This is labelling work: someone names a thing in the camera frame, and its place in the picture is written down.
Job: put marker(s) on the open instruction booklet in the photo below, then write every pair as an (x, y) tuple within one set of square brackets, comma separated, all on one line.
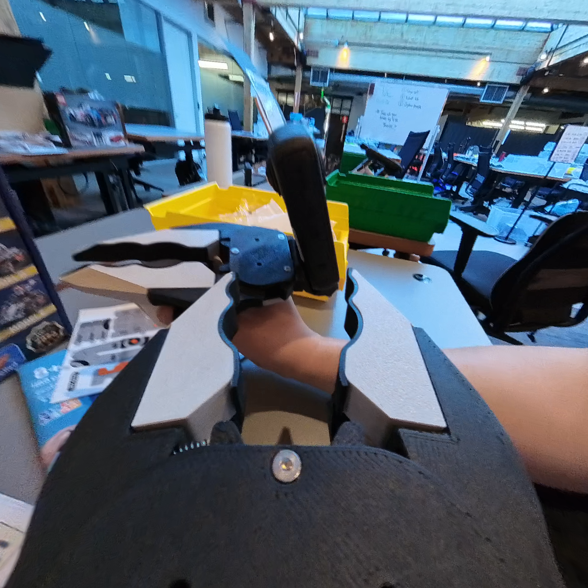
[(11, 528)]

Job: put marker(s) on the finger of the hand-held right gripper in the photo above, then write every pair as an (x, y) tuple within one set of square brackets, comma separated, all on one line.
[(174, 238), (138, 278)]

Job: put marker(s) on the person's right hand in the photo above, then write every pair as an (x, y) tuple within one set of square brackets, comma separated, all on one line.
[(271, 330)]

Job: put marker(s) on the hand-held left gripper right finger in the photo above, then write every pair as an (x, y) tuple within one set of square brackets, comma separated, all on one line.
[(390, 367)]

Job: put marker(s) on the whiteboard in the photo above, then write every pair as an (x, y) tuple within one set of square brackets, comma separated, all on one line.
[(404, 112)]

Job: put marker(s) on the white water bottle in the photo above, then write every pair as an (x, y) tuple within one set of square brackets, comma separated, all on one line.
[(218, 151)]

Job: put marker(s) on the white sticker sheet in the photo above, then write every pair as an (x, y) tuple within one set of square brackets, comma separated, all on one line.
[(105, 349)]

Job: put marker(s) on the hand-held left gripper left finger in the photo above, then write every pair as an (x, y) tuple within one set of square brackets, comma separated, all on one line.
[(188, 367)]

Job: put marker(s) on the green plastic bin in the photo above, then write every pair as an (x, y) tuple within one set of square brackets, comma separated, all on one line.
[(390, 206)]

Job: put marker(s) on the person's right forearm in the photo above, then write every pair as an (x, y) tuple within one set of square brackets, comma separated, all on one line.
[(528, 404)]

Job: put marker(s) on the black office chair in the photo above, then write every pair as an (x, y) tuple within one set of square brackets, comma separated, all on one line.
[(528, 275)]

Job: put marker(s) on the robot kit box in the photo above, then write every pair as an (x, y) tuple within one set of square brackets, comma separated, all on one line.
[(23, 285)]

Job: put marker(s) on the yellow plastic bin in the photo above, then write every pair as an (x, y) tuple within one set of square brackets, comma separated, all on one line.
[(197, 206)]

